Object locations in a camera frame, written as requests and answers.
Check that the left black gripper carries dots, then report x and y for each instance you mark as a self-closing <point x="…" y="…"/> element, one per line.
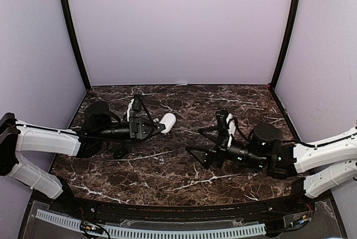
<point x="140" y="122"/>

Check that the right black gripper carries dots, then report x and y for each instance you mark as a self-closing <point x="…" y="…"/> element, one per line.
<point x="220" y="148"/>

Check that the white oval charging case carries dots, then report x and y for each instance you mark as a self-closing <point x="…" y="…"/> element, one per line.
<point x="168" y="120"/>

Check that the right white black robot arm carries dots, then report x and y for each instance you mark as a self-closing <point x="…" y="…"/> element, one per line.
<point x="265" y="149"/>

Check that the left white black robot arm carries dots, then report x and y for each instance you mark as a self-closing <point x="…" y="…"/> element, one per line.
<point x="100" y="125"/>

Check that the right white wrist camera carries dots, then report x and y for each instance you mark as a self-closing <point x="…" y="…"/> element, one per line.
<point x="226" y="126"/>

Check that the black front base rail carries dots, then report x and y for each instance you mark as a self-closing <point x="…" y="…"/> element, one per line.
<point x="107" y="209"/>

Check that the white slotted cable duct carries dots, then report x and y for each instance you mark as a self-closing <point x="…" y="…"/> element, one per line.
<point x="92" y="230"/>

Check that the left black frame post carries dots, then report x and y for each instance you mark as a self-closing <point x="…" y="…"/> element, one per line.
<point x="74" y="43"/>

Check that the black frame post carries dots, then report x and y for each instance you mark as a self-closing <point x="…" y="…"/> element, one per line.
<point x="285" y="44"/>
<point x="74" y="43"/>

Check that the right black frame post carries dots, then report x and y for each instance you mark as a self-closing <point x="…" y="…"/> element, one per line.
<point x="285" y="44"/>

